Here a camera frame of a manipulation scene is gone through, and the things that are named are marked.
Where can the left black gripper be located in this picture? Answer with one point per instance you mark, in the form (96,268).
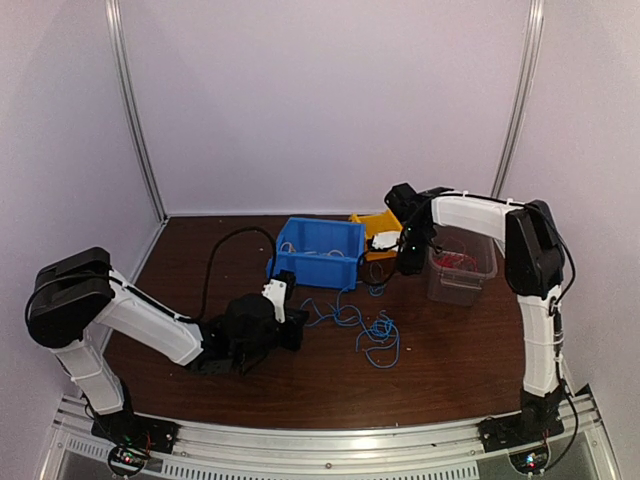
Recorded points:
(296,319)

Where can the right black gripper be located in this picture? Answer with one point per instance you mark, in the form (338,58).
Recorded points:
(416,263)

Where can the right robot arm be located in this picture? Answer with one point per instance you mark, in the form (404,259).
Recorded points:
(535,256)

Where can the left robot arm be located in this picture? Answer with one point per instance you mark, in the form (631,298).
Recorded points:
(84,289)

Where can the yellow plastic bin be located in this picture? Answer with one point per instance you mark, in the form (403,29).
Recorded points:
(374,224)

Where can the clear grey plastic container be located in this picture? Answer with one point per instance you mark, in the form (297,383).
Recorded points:
(459,269)

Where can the blue plastic bin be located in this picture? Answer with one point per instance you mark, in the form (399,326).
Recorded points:
(321,253)

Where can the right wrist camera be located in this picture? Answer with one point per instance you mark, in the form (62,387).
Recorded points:
(384,241)

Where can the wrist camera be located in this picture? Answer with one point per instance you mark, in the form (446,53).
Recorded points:
(384,241)
(278,290)

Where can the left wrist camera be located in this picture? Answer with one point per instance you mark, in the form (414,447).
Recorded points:
(278,290)

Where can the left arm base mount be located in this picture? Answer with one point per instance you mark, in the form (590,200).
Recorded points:
(128,429)

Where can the aluminium front rail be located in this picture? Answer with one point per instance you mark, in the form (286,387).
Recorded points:
(450,450)

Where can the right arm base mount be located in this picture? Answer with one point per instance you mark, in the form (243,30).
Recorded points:
(520,430)

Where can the right aluminium frame post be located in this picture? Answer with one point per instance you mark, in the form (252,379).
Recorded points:
(533,35)

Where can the aluminium frame post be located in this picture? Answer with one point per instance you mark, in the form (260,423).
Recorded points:
(533,35)
(131,111)

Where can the left aluminium frame post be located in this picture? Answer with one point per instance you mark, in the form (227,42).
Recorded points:
(131,111)

